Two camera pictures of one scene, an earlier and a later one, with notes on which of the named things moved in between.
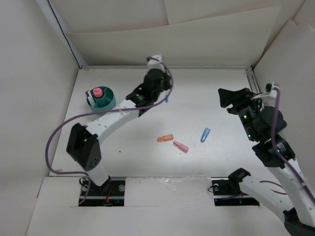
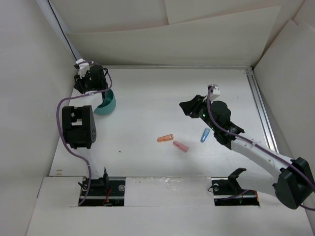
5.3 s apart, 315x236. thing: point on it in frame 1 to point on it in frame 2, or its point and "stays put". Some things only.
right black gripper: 227,97 to 191,105
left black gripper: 167,79 to 78,84
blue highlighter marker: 204,134 stays put
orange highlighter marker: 165,137 stays put
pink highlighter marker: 183,148 stays put
